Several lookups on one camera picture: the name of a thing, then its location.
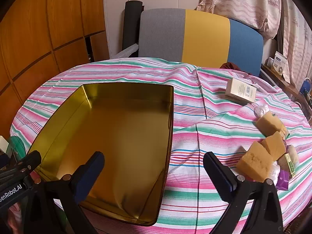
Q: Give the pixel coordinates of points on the pink green striped tablecloth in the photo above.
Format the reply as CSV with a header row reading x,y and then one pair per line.
x,y
190,90

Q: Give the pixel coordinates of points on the black rolled mat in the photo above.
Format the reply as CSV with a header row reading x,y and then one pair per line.
x,y
130,24

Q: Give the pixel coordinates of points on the pink striped curtain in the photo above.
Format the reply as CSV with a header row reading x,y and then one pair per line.
x,y
297,41

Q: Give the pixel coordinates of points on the small white cup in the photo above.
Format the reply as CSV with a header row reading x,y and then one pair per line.
x,y
270,62

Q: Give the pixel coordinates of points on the cream knitted sock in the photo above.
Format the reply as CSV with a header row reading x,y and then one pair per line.
x,y
292,152

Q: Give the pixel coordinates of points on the dark red cloth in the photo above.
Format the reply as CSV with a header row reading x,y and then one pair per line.
x,y
232,66

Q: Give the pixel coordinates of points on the clear plastic ball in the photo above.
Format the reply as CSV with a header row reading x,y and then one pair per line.
x,y
260,109

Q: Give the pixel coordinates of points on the gold metal tin box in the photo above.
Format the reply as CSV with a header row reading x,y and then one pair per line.
x,y
121,139

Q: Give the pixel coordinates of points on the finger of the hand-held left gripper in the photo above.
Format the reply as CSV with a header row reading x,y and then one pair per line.
x,y
31,159

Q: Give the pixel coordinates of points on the yellow sponge block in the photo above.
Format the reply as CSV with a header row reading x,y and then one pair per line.
x,y
268,124
274,145
253,163

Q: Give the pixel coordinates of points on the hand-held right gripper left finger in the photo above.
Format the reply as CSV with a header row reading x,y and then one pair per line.
x,y
90,175

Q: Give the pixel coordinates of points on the clear plastic wrapped item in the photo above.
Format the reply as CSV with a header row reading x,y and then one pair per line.
x,y
273,173

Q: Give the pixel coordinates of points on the white printed carton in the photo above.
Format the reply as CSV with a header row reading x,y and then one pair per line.
x,y
279,62

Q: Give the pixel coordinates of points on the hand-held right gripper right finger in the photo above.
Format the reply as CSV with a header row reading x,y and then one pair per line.
x,y
219,175

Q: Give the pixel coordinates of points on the wooden wardrobe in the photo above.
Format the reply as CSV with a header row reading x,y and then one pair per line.
x,y
36,41

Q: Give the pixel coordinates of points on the wooden side shelf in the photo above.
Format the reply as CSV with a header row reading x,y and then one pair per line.
x,y
290,87

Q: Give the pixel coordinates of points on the beige cardboard box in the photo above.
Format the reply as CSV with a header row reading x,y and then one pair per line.
x,y
240,89

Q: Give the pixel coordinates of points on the pink patterned hanging cloth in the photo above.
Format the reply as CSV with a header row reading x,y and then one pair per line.
x,y
238,2

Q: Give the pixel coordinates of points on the white frame rail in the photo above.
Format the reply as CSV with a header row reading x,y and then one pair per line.
x,y
268,78
125,51

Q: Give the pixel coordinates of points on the grey yellow blue chair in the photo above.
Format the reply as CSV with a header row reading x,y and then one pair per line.
x,y
207,36

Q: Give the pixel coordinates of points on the blue round device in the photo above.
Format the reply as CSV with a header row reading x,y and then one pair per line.
x,y
307,85

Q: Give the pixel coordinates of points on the purple plastic item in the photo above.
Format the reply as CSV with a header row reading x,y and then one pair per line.
x,y
282,180

